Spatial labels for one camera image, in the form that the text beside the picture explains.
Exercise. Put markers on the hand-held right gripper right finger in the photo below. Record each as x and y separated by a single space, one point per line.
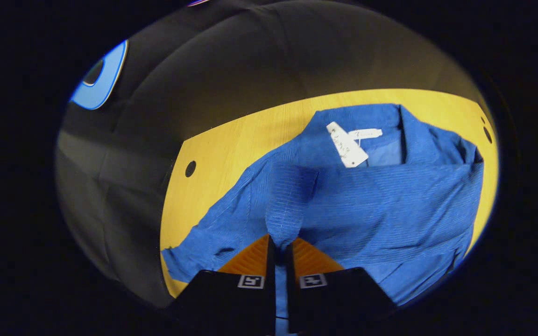
334 298

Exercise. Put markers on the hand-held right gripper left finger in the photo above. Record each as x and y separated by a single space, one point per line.
231 298

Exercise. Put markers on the blue shirt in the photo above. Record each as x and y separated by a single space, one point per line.
381 210

